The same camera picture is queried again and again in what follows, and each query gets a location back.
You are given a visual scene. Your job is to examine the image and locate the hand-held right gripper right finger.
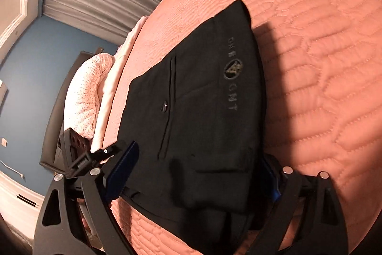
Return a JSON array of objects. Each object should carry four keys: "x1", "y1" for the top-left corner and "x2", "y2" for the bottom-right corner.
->
[{"x1": 257, "y1": 154, "x2": 350, "y2": 255}]

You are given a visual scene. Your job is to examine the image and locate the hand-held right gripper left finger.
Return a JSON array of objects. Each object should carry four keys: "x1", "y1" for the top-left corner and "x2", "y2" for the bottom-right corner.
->
[{"x1": 33, "y1": 140, "x2": 141, "y2": 255}]

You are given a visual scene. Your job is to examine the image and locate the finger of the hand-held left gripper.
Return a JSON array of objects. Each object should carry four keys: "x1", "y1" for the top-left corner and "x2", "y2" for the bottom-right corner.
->
[{"x1": 90, "y1": 145, "x2": 123, "y2": 160}]

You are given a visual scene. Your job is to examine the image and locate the black pants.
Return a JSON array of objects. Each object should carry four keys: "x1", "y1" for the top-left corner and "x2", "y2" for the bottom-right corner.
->
[{"x1": 119, "y1": 0, "x2": 282, "y2": 255}]

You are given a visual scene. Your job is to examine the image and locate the dark grey headboard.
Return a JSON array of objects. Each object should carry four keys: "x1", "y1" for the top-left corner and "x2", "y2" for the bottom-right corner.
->
[{"x1": 39, "y1": 50, "x2": 90, "y2": 169}]

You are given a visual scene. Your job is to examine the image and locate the pink floral pillow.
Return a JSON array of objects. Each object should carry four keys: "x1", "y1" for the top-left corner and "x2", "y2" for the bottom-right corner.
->
[{"x1": 64, "y1": 53, "x2": 115, "y2": 139}]

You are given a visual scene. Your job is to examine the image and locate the pale pink folded blanket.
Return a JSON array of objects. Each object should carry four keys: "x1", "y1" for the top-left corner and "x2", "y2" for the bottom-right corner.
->
[{"x1": 91, "y1": 15, "x2": 150, "y2": 154}]

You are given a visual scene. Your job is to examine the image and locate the pink quilted bed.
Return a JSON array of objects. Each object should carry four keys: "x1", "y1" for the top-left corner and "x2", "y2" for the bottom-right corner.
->
[{"x1": 98, "y1": 0, "x2": 382, "y2": 255}]

